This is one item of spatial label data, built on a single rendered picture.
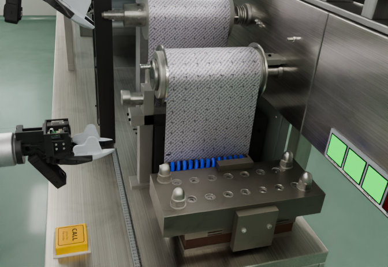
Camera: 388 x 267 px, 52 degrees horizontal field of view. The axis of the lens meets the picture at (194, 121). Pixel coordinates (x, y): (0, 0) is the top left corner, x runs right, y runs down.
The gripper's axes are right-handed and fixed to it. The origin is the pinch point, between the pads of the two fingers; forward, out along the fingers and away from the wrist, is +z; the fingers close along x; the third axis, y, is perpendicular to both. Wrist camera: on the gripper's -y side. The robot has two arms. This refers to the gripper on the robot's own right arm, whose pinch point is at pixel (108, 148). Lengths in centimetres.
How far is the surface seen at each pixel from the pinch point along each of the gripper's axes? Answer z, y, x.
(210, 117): 25.4, 6.5, -0.4
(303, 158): 66, -19, 13
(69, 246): -10.4, -16.7, -13.5
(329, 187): 155, -109, 96
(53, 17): -31, -106, 555
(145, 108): 10.4, 6.5, 6.9
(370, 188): 45, 8, -36
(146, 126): 10.9, 0.8, 7.7
